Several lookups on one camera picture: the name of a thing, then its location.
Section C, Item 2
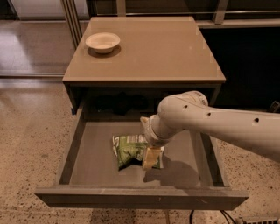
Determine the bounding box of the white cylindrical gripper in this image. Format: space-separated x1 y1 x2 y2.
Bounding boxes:
140 115 172 170

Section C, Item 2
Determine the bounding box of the green jalapeno chip bag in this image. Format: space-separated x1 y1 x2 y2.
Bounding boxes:
112 134 165 170

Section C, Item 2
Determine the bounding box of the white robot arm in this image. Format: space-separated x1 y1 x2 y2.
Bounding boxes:
140 91 280 162

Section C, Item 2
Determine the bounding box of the grey cabinet with glass top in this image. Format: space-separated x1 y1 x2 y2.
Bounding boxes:
63 17 226 110

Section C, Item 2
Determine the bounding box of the white ceramic bowl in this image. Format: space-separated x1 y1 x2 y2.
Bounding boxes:
86 32 121 54

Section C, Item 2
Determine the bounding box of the metal floor vent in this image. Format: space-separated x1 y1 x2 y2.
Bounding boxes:
235 216 280 224

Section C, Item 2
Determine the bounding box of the black cable under cabinet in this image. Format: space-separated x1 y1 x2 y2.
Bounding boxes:
188 209 237 224

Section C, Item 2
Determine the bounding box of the metal window frame post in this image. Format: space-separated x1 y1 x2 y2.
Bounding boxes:
60 0 82 48

